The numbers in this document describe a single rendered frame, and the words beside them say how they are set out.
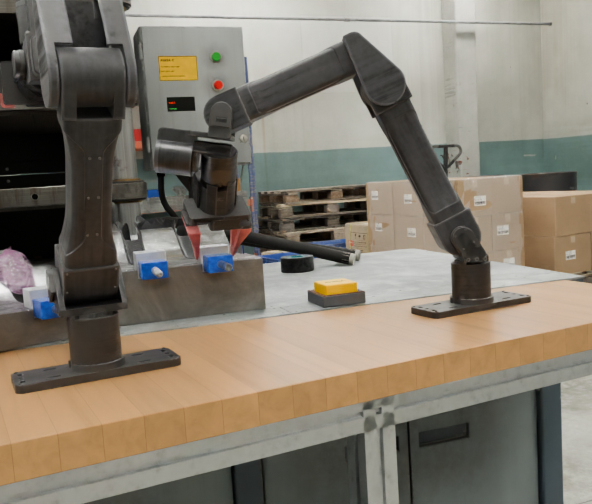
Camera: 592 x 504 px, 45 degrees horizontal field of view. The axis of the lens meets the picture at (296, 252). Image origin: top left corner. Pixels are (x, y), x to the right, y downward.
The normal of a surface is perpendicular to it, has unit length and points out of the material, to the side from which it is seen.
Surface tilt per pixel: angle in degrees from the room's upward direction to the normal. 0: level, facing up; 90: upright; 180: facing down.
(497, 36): 90
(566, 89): 90
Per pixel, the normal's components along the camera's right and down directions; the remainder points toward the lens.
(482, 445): 0.32, 0.08
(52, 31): 0.37, -0.39
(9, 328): 0.58, 0.05
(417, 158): -0.05, 0.13
